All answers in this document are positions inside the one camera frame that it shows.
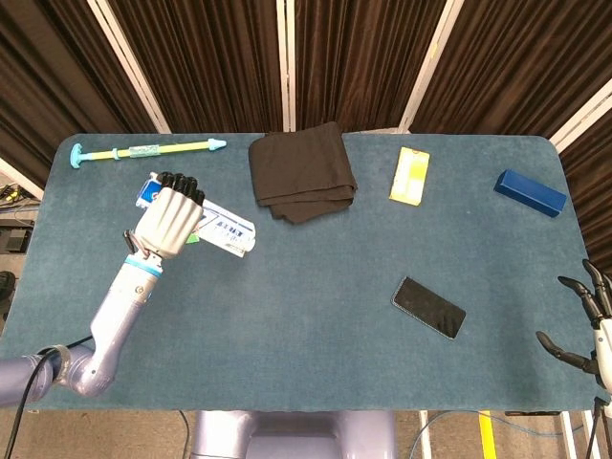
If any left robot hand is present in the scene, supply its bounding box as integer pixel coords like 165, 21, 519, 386
122, 170, 207, 262

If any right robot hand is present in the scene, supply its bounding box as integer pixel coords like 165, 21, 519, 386
535, 257, 612, 393

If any blue white toothpaste box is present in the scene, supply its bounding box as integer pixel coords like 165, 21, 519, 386
135, 171, 257, 259

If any blue rectangular block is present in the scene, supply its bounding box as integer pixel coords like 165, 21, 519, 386
492, 168, 568, 219

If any yellow white small box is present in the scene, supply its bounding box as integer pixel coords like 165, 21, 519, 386
388, 146, 431, 208

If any yellow green pump squirter toy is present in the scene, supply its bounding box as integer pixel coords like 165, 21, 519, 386
70, 138, 227, 171

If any white table leg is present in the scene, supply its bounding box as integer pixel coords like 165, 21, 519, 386
559, 410, 578, 459
418, 409, 434, 459

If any folded black cloth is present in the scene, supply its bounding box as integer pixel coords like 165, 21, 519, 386
247, 120, 360, 225

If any black floor device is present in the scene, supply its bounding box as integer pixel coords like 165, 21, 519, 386
0, 217, 35, 253

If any blue carpet table mat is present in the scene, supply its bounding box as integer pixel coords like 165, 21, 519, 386
0, 132, 612, 412

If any brown pleated curtain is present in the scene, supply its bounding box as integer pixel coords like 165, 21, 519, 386
0, 0, 612, 269

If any black smartphone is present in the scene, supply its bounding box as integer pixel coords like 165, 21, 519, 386
390, 275, 468, 340

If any purple robot torso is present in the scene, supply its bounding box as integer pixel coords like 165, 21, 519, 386
190, 409, 397, 459

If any blue floor cable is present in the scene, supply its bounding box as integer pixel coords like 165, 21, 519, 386
413, 410, 570, 459

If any white partition post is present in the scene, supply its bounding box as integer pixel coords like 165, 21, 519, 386
87, 0, 172, 135
398, 0, 461, 135
548, 78, 612, 154
0, 157, 45, 202
275, 0, 297, 134

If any black floor cable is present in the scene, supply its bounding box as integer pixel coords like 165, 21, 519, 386
178, 409, 193, 459

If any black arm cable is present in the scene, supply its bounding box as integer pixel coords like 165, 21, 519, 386
2, 336, 95, 459

